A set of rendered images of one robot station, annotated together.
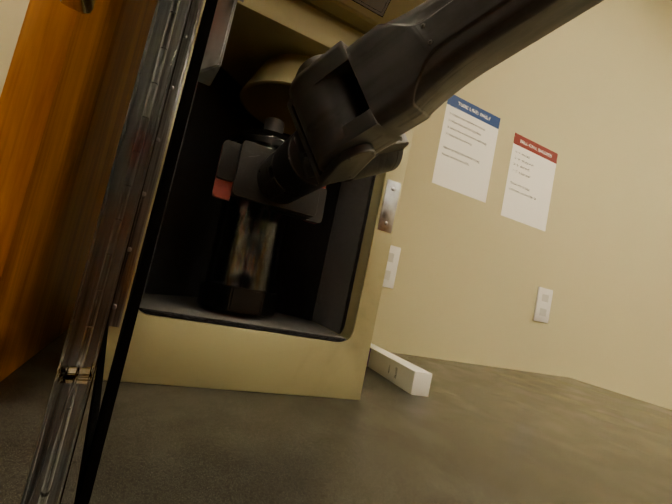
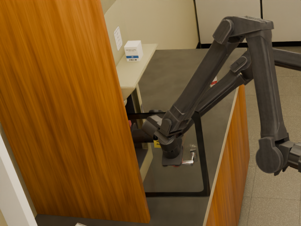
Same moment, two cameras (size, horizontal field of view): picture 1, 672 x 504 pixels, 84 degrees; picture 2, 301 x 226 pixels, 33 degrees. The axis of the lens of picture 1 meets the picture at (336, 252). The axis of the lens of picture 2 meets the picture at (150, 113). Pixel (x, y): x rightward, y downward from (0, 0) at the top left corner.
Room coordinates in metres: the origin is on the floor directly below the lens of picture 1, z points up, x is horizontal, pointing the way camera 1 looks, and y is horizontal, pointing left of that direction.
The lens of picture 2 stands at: (-0.81, 1.20, 2.36)
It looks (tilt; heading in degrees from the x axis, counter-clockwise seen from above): 33 degrees down; 315
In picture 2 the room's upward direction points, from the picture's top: 11 degrees counter-clockwise
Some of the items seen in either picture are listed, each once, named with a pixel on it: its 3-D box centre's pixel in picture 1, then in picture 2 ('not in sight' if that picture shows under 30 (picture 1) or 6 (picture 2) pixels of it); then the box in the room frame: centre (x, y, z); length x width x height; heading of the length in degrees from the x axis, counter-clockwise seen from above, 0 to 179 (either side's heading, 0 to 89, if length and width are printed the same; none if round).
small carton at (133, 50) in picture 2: not in sight; (133, 50); (0.41, 0.01, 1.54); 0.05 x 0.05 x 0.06; 24
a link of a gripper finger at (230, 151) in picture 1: (243, 181); not in sight; (0.46, 0.13, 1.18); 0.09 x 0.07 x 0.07; 26
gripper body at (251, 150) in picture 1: (286, 176); not in sight; (0.41, 0.07, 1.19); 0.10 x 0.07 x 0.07; 116
